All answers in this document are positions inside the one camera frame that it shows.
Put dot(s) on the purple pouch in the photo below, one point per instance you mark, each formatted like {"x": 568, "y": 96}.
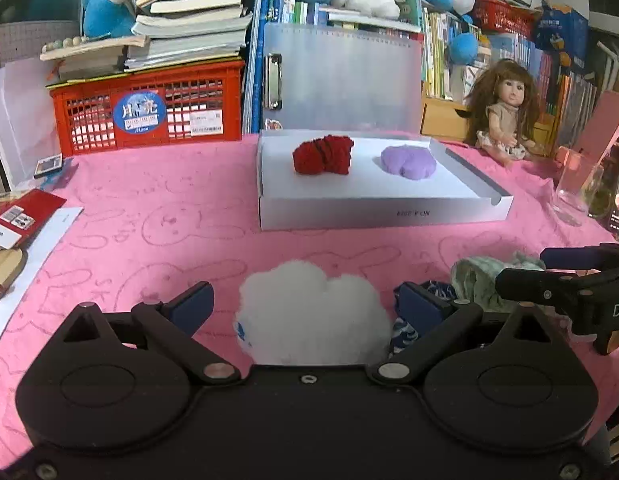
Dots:
{"x": 408, "y": 161}

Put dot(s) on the small cartoon sticker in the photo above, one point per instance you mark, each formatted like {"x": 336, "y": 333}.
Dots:
{"x": 272, "y": 124}

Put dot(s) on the wooden drawer organizer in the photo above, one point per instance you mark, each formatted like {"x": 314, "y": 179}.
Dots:
{"x": 444, "y": 120}

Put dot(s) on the white fluffy pouch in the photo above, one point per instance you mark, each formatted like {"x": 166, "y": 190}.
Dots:
{"x": 309, "y": 317}

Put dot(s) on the red mesh basket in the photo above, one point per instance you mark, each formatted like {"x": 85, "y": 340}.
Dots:
{"x": 504, "y": 17}

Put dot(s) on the small white carton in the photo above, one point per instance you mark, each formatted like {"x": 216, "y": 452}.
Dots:
{"x": 472, "y": 80}

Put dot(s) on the red knitted pouch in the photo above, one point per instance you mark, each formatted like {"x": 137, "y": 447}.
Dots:
{"x": 323, "y": 155}

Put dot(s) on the row of blue red books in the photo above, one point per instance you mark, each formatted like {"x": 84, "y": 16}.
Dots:
{"x": 554, "y": 85}

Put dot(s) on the green floral pouch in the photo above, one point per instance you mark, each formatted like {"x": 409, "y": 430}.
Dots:
{"x": 474, "y": 275}

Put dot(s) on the blue file folder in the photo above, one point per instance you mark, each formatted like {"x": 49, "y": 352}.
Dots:
{"x": 252, "y": 60}

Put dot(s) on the stack of books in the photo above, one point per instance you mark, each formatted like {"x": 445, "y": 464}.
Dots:
{"x": 189, "y": 25}

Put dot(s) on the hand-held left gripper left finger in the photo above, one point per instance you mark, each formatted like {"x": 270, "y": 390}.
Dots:
{"x": 195, "y": 305}

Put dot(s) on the blue white cat plush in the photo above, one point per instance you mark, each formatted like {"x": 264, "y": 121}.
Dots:
{"x": 107, "y": 5}

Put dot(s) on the blue printed bag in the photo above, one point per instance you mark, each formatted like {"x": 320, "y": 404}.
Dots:
{"x": 562, "y": 32}

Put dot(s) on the red card packet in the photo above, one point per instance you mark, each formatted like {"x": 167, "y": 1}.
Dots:
{"x": 19, "y": 215}

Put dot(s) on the grey cutting mat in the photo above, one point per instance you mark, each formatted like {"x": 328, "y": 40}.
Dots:
{"x": 24, "y": 40}

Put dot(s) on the white paper sheet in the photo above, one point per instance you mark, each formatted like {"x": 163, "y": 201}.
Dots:
{"x": 34, "y": 260}

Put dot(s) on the row of thin children's books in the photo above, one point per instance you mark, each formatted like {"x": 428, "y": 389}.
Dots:
{"x": 442, "y": 55}

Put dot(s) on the pink box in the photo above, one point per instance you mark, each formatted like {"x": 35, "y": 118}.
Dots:
{"x": 609, "y": 130}

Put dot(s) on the brown haired doll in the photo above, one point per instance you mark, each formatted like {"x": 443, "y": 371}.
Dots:
{"x": 507, "y": 105}

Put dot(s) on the round wooden board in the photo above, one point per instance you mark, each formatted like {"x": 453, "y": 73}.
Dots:
{"x": 4, "y": 272}

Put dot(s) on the pink rabbit print blanket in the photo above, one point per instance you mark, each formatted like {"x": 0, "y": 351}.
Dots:
{"x": 164, "y": 240}

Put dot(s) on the blue floral pouch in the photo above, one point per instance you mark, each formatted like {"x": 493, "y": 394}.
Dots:
{"x": 403, "y": 332}

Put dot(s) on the playing card box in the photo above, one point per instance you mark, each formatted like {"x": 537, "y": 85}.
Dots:
{"x": 48, "y": 166}

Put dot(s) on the green checked pouch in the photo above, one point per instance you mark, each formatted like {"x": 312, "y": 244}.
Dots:
{"x": 527, "y": 260}

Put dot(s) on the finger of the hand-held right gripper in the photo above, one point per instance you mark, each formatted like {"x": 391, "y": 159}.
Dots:
{"x": 539, "y": 287}
{"x": 569, "y": 258}

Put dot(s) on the clear glass cup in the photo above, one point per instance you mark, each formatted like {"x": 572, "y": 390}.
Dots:
{"x": 574, "y": 190}

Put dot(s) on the white plastic sheets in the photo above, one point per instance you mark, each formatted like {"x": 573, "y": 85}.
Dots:
{"x": 19, "y": 120}

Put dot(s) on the translucent clipboard folder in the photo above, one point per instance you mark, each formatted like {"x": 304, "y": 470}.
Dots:
{"x": 344, "y": 80}

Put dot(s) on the red plastic crate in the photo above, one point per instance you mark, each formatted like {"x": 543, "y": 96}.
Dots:
{"x": 154, "y": 110}

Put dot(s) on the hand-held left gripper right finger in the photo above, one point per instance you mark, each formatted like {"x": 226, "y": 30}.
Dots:
{"x": 418, "y": 306}

